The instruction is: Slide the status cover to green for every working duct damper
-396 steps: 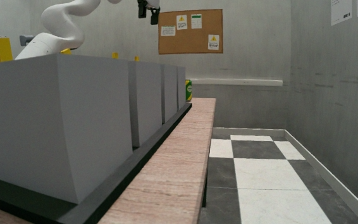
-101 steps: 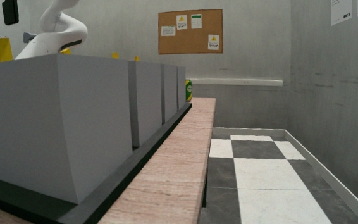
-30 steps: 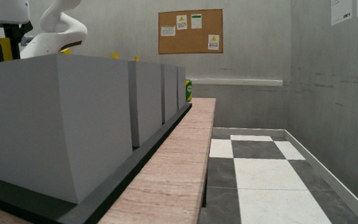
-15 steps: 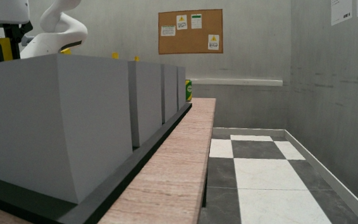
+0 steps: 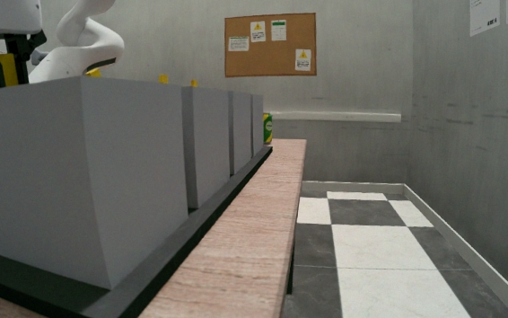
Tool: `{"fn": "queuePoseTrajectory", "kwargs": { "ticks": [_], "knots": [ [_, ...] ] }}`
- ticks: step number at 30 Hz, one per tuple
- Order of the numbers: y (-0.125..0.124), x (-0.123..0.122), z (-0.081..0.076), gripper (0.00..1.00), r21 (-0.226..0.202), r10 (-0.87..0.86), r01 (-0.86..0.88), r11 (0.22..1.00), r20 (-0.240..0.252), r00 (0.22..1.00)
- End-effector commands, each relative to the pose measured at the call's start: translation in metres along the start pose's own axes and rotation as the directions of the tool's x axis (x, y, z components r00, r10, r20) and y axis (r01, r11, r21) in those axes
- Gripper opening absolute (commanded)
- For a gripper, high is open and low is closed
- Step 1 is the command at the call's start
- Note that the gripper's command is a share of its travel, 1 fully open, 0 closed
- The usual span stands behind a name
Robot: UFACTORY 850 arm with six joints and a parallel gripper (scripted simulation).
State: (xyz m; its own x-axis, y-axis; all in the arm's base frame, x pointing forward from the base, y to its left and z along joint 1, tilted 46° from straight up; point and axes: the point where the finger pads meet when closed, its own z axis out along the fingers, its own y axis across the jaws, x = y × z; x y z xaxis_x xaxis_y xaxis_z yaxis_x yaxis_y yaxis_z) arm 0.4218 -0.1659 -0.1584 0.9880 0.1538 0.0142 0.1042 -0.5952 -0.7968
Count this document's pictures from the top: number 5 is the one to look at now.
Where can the green and yellow drink can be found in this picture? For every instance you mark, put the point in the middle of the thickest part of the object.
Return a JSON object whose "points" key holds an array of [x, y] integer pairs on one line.
{"points": [[267, 128]]}

